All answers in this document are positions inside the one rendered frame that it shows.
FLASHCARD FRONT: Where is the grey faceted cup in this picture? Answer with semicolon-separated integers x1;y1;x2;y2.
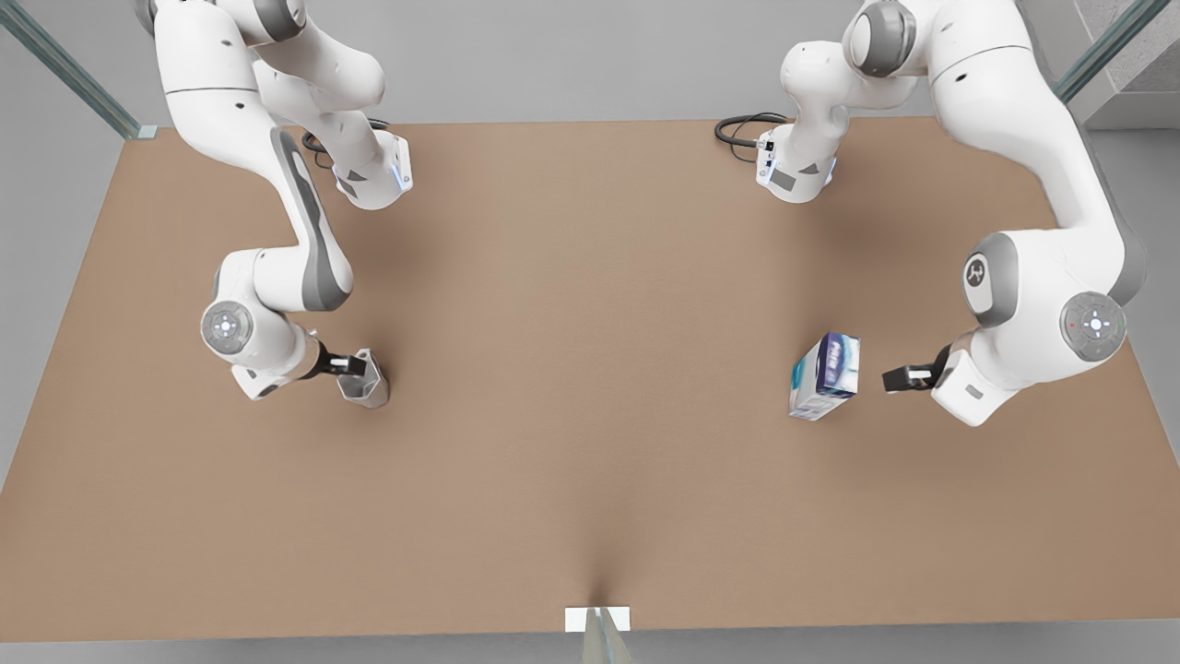
336;348;391;409

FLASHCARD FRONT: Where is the silver frame post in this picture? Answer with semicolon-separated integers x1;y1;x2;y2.
1054;0;1174;104
0;0;159;141
564;606;633;664

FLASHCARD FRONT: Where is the blue and white printed box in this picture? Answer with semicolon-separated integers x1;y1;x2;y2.
787;331;862;422

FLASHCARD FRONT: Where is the black cable loop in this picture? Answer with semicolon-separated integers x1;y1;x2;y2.
714;112;790;164
301;117;390;172

